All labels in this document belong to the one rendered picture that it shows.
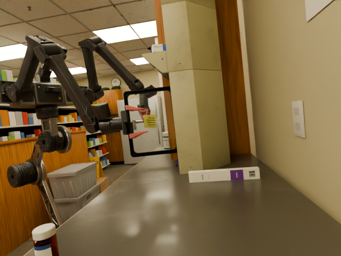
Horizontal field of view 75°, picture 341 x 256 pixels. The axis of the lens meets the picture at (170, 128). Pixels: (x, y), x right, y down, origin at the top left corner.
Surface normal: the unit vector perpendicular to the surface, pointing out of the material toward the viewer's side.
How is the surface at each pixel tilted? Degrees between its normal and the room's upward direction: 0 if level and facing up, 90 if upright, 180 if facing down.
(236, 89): 90
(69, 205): 96
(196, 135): 90
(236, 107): 90
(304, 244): 0
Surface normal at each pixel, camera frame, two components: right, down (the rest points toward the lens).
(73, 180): -0.12, 0.16
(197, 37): 0.60, -0.03
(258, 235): -0.11, -0.99
